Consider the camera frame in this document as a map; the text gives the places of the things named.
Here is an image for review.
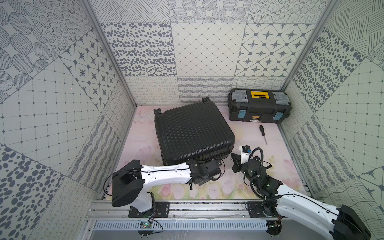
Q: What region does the black ribbed hard-shell suitcase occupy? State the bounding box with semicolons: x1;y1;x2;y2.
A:
154;98;236;166

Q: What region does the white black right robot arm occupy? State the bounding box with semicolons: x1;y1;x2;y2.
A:
231;153;372;240

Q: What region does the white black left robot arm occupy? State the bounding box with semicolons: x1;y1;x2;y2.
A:
111;160;224;213

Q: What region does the black toolbox with yellow label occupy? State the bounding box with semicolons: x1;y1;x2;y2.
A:
228;89;292;124

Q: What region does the white blue right wrist camera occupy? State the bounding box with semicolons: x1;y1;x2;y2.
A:
240;145;252;165

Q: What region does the black handled screwdriver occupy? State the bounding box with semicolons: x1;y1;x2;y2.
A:
259;125;268;145

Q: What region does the aluminium mounting rail frame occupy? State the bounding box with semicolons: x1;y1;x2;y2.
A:
77;179;340;240

